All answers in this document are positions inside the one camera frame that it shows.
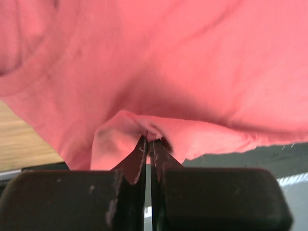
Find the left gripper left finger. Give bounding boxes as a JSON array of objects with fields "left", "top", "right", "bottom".
[{"left": 0, "top": 136, "right": 147, "bottom": 231}]

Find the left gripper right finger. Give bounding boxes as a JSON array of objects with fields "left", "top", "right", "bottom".
[{"left": 150, "top": 140, "right": 293, "bottom": 231}]

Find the pink t shirt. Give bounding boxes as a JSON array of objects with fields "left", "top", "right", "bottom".
[{"left": 0, "top": 0, "right": 308, "bottom": 170}]

